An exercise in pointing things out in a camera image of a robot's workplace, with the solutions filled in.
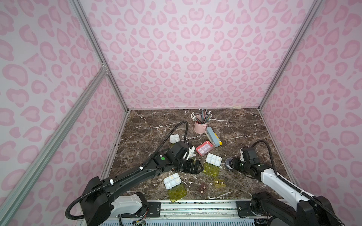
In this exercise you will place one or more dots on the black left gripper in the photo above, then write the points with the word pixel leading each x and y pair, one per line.
pixel 186 164

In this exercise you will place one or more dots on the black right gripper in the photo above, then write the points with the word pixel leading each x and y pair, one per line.
pixel 236 164

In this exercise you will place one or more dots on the green pillbox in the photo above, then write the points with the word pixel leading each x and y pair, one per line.
pixel 174 138
pixel 176 190
pixel 212 165

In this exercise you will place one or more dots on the pink red rectangular pillbox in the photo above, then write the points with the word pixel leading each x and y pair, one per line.
pixel 204 148

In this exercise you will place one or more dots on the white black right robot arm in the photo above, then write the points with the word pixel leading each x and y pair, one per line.
pixel 299 207

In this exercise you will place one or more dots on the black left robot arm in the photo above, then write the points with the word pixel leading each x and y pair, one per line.
pixel 100 194

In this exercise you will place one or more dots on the small dark red pillbox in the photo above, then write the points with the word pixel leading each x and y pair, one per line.
pixel 202 188

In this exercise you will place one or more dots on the yellow glue stick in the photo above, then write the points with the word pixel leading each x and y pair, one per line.
pixel 219 141

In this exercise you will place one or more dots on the small yellow pillbox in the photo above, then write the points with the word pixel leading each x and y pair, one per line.
pixel 219 183

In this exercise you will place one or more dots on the green pillbox front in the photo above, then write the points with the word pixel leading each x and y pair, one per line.
pixel 176 190

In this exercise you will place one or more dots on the grey blue stapler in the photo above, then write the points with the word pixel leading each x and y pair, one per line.
pixel 211 136

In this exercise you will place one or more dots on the pink pencil cup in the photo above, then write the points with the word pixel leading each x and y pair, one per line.
pixel 199 125

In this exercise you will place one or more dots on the pencils in cup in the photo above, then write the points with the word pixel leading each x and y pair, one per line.
pixel 202 116

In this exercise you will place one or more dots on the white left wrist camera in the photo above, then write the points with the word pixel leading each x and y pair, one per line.
pixel 190 153

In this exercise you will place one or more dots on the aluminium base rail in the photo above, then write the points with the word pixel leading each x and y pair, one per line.
pixel 215 212

